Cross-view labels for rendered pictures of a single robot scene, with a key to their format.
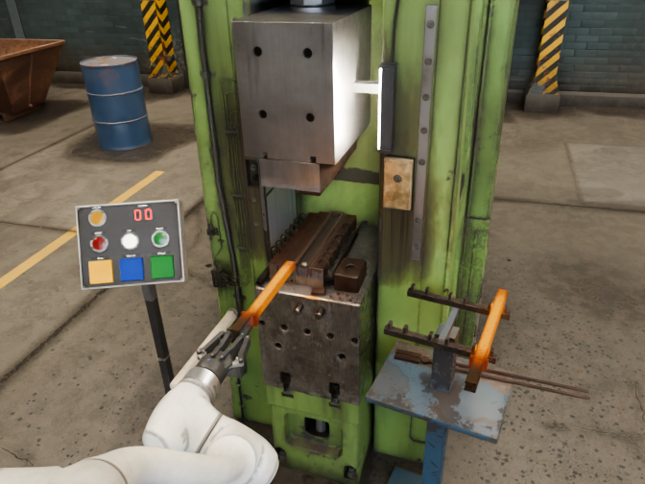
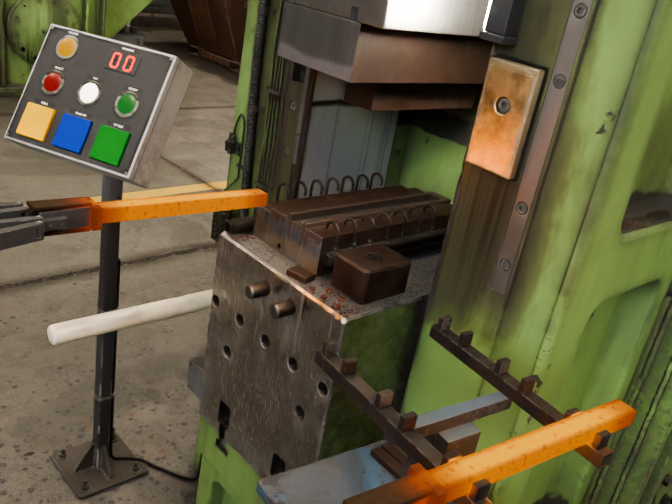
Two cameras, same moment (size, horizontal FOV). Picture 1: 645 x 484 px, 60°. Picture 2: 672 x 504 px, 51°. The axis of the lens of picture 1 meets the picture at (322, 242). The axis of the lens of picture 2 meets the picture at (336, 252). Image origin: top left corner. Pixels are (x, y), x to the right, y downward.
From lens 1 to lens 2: 0.89 m
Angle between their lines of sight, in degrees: 23
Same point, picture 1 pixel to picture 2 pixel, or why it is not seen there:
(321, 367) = (269, 418)
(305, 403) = (238, 476)
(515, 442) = not seen: outside the picture
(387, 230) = (463, 215)
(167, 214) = (152, 73)
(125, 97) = not seen: hidden behind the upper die
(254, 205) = (291, 117)
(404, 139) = (539, 25)
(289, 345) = (239, 356)
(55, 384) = (41, 318)
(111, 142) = not seen: hidden behind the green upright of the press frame
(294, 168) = (324, 27)
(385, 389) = (302, 489)
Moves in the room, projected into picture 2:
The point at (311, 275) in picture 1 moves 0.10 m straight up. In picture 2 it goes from (305, 244) to (314, 193)
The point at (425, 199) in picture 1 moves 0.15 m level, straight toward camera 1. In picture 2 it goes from (546, 165) to (499, 178)
